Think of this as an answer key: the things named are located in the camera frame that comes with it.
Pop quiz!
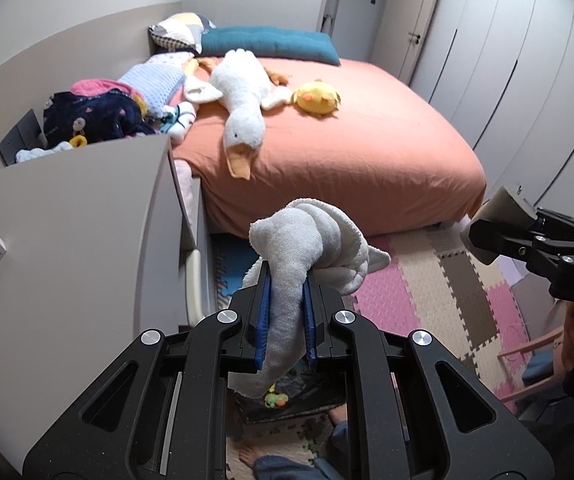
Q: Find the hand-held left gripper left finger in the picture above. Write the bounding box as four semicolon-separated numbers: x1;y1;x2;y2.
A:
22;260;273;480

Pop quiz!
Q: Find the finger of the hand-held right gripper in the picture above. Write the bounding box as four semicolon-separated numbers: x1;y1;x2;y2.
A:
468;217;574;283
532;207;574;247

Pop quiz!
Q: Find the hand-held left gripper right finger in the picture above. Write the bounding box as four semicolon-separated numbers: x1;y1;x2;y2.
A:
303;280;555;480

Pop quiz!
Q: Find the grey block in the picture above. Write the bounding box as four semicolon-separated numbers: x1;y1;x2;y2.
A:
459;186;538;266

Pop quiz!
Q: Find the bin with black bag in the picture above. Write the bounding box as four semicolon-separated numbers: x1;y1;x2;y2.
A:
227;365;348;426

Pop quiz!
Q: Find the white towel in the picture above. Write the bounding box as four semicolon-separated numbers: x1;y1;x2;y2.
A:
227;198;392;401

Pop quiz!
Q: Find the grey furniture panel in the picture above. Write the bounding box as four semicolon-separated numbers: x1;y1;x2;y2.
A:
509;280;565;346

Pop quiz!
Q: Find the blue seat cushion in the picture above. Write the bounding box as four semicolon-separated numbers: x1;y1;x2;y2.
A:
522;352;562;386

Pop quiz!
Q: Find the foam puzzle mat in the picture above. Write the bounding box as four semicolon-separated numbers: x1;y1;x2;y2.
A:
209;222;562;480

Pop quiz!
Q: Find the small wooden chair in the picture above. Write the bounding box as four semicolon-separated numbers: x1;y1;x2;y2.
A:
497;325;568;401

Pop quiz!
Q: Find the person's leg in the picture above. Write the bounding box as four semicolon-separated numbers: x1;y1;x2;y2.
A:
239;445;348;480
328;405;349;461

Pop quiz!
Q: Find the bed with orange sheet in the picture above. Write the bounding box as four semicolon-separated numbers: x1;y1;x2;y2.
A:
169;55;488;238

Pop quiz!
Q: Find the white wardrobe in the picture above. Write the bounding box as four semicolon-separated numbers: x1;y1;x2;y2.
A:
412;0;574;241

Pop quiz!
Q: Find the grey nightstand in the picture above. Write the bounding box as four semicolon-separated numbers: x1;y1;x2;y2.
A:
0;132;218;476

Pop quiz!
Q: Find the white stuffed toy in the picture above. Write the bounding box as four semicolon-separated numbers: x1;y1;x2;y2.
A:
159;101;199;142

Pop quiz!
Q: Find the yellow duck plush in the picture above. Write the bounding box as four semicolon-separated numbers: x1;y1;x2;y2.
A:
289;79;343;120

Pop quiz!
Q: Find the white goose plush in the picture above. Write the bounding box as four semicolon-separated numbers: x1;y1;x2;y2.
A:
182;49;293;182

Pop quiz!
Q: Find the white door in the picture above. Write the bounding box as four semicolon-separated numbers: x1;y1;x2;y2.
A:
369;0;448;83

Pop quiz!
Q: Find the light blue knitted blanket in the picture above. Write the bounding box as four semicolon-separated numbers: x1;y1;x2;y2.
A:
117;51;193;113

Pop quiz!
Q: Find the navy printed blanket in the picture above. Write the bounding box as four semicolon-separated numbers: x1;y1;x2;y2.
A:
42;87;155;148

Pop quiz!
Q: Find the teal pillow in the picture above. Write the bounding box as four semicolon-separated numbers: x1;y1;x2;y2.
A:
199;25;342;67

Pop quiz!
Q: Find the white cloth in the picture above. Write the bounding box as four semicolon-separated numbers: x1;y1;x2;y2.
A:
14;141;75;163

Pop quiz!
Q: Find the pink cloth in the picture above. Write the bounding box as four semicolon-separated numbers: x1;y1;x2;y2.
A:
70;78;140;98

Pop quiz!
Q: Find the patchwork pillow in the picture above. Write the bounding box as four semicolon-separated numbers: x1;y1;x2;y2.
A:
148;12;217;55

